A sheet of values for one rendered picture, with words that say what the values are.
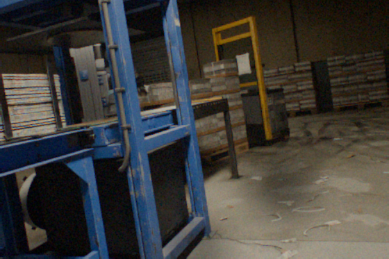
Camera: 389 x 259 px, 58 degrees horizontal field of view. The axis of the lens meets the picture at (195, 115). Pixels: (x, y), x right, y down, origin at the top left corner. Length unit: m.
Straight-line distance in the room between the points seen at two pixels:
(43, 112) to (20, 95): 0.13
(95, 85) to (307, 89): 6.22
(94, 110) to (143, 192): 2.09
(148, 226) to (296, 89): 7.60
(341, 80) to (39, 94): 7.79
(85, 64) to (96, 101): 0.37
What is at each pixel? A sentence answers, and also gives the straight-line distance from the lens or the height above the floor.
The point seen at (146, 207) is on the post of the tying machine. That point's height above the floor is 0.40.
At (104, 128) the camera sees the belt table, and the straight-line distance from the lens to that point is 1.66.
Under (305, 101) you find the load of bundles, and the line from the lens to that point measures 8.95.
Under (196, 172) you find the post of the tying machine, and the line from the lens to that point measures 2.15.
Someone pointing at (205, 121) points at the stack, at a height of 0.53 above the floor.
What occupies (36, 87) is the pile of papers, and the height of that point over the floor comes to 1.00.
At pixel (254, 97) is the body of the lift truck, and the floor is 0.71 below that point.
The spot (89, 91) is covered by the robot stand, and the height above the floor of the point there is 1.07.
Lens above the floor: 0.86
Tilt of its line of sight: 3 degrees down
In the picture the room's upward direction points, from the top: 9 degrees counter-clockwise
